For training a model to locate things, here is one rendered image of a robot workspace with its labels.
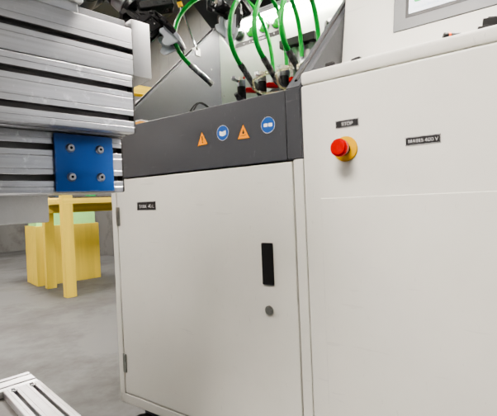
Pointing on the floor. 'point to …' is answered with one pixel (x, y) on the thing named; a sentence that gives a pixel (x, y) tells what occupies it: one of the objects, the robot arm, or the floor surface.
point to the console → (418, 224)
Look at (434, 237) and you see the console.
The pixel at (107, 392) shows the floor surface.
